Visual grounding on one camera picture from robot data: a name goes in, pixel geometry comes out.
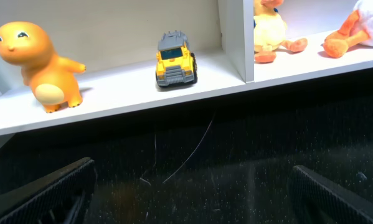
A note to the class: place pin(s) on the orange rubber dinosaur toy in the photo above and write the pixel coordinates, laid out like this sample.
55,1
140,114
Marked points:
46,71

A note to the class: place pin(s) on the yellow plush duck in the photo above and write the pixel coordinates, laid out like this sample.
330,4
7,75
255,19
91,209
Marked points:
268,31

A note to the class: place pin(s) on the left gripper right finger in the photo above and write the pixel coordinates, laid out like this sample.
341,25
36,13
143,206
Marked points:
329,202

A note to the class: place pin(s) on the grey and yellow toy truck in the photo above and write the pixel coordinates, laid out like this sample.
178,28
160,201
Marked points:
175,62

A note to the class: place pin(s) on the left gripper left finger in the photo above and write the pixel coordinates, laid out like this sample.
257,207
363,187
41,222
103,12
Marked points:
43,199

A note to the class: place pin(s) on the white plush duck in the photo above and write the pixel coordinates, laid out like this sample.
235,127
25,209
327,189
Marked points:
370,25

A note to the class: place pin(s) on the white shelf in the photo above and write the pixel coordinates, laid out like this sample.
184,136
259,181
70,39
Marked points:
127,90

